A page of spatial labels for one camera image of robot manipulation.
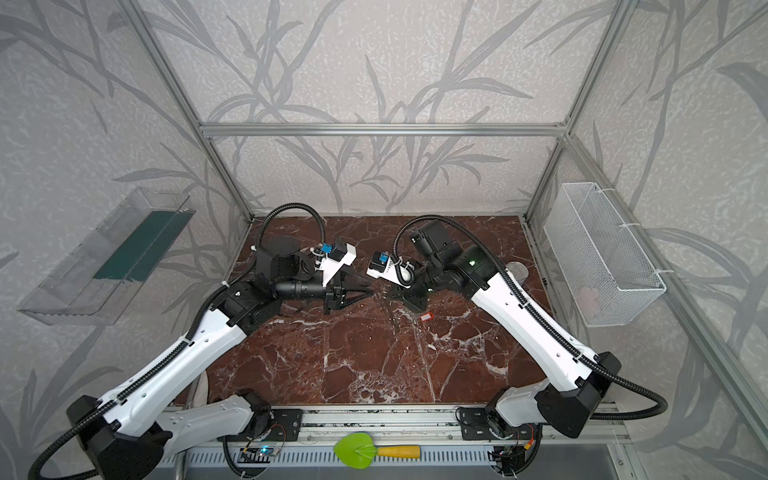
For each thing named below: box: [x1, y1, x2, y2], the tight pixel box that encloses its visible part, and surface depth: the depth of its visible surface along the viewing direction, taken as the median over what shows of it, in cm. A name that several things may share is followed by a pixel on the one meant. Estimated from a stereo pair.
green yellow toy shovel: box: [334, 432, 421, 470], surface depth 71 cm
